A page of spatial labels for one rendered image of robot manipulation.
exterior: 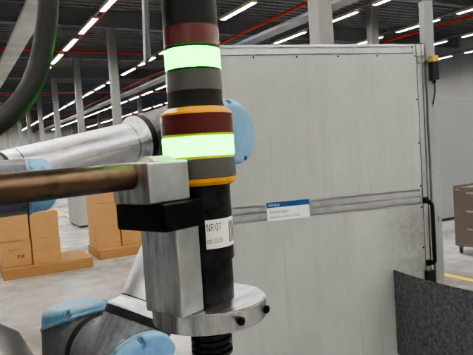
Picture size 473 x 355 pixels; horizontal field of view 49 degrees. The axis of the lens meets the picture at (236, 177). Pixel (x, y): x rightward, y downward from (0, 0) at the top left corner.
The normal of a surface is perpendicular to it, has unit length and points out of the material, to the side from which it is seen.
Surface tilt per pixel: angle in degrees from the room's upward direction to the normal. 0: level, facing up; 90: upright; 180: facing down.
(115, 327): 61
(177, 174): 90
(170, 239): 90
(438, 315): 90
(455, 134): 90
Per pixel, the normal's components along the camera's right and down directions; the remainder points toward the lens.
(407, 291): -0.93, 0.08
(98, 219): 0.50, 0.01
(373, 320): 0.28, 0.04
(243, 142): 0.79, -0.08
